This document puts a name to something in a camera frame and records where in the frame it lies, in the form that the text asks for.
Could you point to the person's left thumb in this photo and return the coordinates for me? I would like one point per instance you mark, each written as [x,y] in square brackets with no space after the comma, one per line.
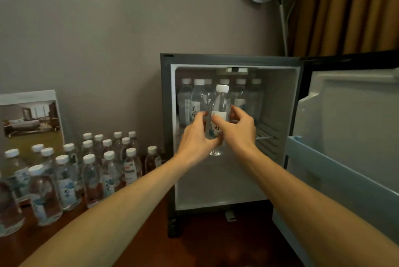
[202,117]

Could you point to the grey mini fridge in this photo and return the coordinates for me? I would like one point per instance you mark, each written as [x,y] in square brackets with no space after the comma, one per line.
[280,95]

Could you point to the person's right thumb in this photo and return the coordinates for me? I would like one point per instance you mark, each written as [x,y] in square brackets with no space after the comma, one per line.
[223,129]

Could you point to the fridge thermostat light unit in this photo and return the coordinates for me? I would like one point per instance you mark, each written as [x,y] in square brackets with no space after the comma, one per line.
[233,70]

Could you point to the person's right forearm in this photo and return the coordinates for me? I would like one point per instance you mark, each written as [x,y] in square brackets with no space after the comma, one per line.
[311,213]

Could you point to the white fridge door hinge bracket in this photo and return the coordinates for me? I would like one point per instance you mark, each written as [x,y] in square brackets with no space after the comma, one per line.
[230,215]

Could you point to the pale blue door shelf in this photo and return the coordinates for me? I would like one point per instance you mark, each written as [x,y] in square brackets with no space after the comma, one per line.
[339,176]

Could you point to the clear water bottle white cap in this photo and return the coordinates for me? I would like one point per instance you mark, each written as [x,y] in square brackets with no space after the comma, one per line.
[219,104]

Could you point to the person's right hand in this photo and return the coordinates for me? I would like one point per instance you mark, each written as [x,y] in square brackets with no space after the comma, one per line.
[241,134]

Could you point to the standing room photo card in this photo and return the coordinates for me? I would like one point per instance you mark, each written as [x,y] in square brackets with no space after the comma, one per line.
[31,120]

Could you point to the brown curtain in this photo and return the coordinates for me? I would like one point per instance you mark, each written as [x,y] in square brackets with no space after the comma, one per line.
[346,8]

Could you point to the group of table water bottles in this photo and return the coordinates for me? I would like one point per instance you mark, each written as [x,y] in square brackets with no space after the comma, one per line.
[65,179]

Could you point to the person's left hand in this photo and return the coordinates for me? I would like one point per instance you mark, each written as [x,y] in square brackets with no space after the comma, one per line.
[191,142]

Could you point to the row of chilled water bottles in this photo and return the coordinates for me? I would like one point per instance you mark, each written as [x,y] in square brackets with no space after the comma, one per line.
[194,101]

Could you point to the person's left forearm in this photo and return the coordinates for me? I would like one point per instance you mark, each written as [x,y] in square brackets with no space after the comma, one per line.
[118,210]

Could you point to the mini fridge door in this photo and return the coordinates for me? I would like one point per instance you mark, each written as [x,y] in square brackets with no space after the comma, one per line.
[352,111]

